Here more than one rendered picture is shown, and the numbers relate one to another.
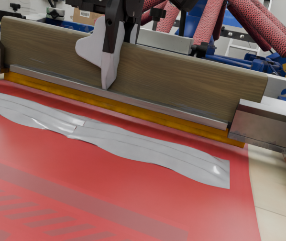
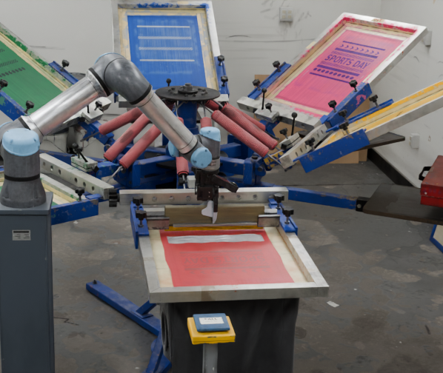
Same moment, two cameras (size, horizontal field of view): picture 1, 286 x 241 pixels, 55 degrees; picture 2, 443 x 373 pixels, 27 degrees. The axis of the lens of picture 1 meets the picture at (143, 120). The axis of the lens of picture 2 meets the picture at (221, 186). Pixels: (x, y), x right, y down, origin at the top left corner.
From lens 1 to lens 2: 3.20 m
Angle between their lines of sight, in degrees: 22
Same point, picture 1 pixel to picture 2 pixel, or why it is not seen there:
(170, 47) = not seen: hidden behind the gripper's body
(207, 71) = (246, 208)
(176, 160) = (249, 238)
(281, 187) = (276, 236)
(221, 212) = (264, 245)
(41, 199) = (232, 252)
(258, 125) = (265, 220)
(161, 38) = not seen: hidden behind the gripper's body
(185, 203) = (257, 246)
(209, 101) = (249, 217)
